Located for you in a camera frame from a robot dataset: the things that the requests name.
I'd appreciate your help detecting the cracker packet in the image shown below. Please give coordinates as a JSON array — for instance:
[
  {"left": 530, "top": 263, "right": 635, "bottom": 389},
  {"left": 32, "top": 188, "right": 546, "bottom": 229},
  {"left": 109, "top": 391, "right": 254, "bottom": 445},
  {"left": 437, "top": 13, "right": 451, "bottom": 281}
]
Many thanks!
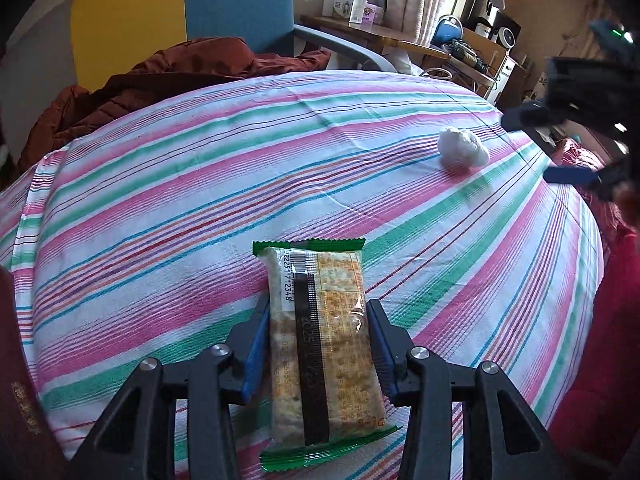
[{"left": 251, "top": 237, "right": 403, "bottom": 473}]

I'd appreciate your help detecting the black audio equipment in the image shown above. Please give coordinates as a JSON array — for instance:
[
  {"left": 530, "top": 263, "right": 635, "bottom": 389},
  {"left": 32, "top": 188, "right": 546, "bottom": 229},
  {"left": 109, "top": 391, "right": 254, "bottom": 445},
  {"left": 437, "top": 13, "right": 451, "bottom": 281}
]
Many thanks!
[{"left": 462, "top": 0, "right": 521, "bottom": 46}]

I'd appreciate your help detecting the red-brown jacket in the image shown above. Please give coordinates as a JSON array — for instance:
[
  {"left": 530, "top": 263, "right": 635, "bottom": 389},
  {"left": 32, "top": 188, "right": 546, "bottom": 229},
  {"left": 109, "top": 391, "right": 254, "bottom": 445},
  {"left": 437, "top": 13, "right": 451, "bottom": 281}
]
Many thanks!
[{"left": 17, "top": 36, "right": 333, "bottom": 176}]

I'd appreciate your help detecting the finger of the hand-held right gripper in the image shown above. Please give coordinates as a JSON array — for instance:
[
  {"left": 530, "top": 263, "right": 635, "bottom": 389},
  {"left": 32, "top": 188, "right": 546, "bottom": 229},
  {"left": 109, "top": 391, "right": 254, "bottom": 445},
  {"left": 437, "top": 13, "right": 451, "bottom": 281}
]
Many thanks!
[
  {"left": 500, "top": 100, "right": 571, "bottom": 132},
  {"left": 542, "top": 159, "right": 632, "bottom": 198}
]

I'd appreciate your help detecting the white cabinet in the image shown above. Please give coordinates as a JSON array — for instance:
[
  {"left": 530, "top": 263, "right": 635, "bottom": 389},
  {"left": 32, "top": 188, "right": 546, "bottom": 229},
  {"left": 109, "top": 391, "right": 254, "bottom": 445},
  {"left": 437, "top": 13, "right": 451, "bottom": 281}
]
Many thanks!
[{"left": 485, "top": 55, "right": 518, "bottom": 106}]

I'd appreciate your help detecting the striped tablecloth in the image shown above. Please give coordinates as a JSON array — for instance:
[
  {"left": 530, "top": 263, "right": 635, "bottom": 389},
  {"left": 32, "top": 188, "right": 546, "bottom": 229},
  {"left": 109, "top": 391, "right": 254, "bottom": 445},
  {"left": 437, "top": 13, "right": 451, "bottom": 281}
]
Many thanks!
[{"left": 0, "top": 71, "right": 606, "bottom": 480}]

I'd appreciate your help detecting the tall white box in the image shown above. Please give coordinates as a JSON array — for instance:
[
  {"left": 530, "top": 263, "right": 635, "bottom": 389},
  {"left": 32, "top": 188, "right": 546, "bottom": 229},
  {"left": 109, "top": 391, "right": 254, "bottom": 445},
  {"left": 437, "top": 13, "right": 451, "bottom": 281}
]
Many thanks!
[{"left": 335, "top": 0, "right": 369, "bottom": 24}]

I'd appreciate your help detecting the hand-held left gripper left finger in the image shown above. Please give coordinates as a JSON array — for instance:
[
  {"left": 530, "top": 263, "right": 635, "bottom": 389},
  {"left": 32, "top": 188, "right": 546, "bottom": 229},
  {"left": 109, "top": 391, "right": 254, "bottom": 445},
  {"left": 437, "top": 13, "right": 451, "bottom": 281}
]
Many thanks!
[{"left": 65, "top": 292, "right": 273, "bottom": 480}]

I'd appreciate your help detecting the grey yellow blue chair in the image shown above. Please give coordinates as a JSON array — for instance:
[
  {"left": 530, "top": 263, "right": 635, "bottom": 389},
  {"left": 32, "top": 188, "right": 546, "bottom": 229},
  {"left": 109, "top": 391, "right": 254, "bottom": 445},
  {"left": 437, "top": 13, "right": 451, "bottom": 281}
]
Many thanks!
[{"left": 0, "top": 0, "right": 401, "bottom": 161}]

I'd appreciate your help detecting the red cloth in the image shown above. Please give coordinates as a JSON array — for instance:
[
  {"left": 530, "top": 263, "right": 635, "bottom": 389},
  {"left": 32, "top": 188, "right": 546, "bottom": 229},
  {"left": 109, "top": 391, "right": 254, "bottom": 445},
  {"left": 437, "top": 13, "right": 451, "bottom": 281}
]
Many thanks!
[{"left": 547, "top": 135, "right": 640, "bottom": 466}]

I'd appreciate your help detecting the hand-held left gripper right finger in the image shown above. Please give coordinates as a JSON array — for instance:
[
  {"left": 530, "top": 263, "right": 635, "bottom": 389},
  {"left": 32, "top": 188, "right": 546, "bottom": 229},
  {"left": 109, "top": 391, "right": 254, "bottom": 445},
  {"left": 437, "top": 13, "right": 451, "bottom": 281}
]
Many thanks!
[{"left": 366, "top": 298, "right": 576, "bottom": 480}]

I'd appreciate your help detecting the wooden desk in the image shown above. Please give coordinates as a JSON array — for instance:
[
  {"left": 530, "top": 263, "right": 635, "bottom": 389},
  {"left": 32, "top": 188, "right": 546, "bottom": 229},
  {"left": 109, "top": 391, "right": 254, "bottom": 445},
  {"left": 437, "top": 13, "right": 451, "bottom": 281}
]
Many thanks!
[{"left": 300, "top": 12, "right": 501, "bottom": 96}]

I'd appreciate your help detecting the wooden crate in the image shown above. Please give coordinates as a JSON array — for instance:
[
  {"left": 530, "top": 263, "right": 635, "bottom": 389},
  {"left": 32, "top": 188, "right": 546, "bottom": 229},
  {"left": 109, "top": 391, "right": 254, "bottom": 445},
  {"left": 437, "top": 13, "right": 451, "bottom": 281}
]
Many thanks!
[{"left": 460, "top": 27, "right": 508, "bottom": 63}]

